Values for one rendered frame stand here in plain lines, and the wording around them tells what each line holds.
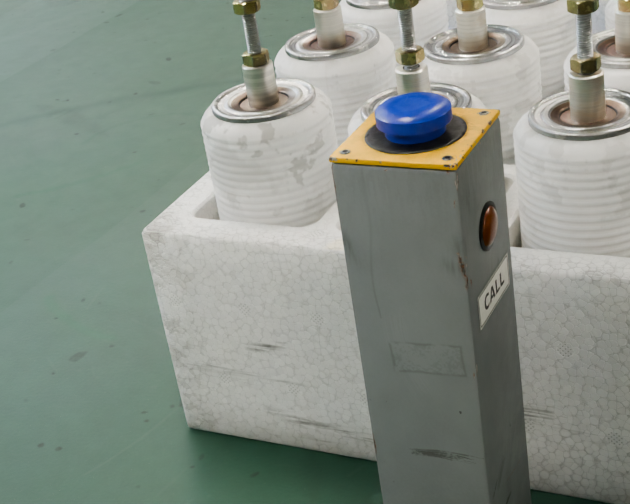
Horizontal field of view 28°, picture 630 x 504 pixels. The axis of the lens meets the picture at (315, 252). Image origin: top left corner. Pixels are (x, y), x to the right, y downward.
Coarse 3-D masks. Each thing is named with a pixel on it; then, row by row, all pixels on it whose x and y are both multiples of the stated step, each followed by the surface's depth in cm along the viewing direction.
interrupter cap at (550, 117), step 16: (560, 96) 82; (608, 96) 81; (624, 96) 81; (544, 112) 80; (560, 112) 81; (608, 112) 80; (624, 112) 79; (544, 128) 78; (560, 128) 78; (576, 128) 78; (592, 128) 77; (608, 128) 77; (624, 128) 76
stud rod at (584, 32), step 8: (576, 16) 76; (584, 16) 76; (576, 24) 77; (584, 24) 76; (576, 32) 77; (584, 32) 77; (592, 32) 77; (584, 40) 77; (592, 40) 77; (584, 48) 77; (592, 48) 77; (584, 56) 77; (592, 56) 78
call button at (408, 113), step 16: (400, 96) 66; (416, 96) 66; (432, 96) 65; (384, 112) 65; (400, 112) 64; (416, 112) 64; (432, 112) 64; (448, 112) 64; (384, 128) 64; (400, 128) 63; (416, 128) 63; (432, 128) 63
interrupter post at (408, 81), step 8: (424, 64) 84; (400, 72) 83; (408, 72) 83; (416, 72) 83; (424, 72) 83; (400, 80) 83; (408, 80) 83; (416, 80) 83; (424, 80) 83; (400, 88) 84; (408, 88) 83; (416, 88) 83; (424, 88) 83
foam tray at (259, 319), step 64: (192, 192) 95; (512, 192) 88; (192, 256) 90; (256, 256) 87; (320, 256) 85; (512, 256) 80; (576, 256) 79; (192, 320) 93; (256, 320) 90; (320, 320) 88; (576, 320) 78; (192, 384) 97; (256, 384) 94; (320, 384) 91; (576, 384) 81; (320, 448) 94; (576, 448) 83
